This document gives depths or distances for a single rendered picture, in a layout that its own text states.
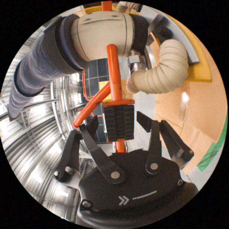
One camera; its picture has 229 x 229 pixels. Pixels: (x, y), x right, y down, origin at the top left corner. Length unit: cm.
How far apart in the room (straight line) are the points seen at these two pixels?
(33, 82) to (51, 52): 15
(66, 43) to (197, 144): 90
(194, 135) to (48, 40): 92
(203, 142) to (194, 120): 47
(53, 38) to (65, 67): 8
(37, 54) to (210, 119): 49
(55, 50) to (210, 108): 42
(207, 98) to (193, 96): 7
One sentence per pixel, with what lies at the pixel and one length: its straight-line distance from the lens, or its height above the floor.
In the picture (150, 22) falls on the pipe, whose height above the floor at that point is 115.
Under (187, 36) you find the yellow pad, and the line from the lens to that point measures 16.
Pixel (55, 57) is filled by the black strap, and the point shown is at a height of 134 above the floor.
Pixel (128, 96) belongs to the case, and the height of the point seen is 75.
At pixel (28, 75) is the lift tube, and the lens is 28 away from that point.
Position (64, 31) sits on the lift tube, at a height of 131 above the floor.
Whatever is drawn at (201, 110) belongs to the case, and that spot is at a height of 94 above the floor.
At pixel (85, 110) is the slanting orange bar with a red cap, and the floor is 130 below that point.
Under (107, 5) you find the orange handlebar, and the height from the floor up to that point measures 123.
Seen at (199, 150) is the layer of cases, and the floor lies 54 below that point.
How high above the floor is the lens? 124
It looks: level
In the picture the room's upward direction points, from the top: 96 degrees counter-clockwise
